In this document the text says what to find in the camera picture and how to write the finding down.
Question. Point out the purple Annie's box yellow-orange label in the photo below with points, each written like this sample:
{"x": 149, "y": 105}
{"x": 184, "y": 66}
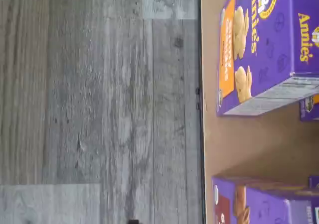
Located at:
{"x": 269, "y": 47}
{"x": 309, "y": 109}

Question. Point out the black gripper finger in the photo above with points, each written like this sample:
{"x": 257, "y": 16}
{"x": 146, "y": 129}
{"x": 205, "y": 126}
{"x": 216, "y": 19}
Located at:
{"x": 133, "y": 222}

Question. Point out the black metal shelf rack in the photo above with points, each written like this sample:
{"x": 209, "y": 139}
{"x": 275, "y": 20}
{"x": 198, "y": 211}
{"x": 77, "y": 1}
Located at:
{"x": 203, "y": 159}

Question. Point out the wooden shelf board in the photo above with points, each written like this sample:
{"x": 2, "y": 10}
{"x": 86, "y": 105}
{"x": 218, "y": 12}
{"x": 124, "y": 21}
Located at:
{"x": 249, "y": 144}

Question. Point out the purple Annie's box brown label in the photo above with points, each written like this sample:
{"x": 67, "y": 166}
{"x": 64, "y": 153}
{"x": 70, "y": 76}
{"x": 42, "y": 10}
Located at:
{"x": 261, "y": 206}
{"x": 314, "y": 183}

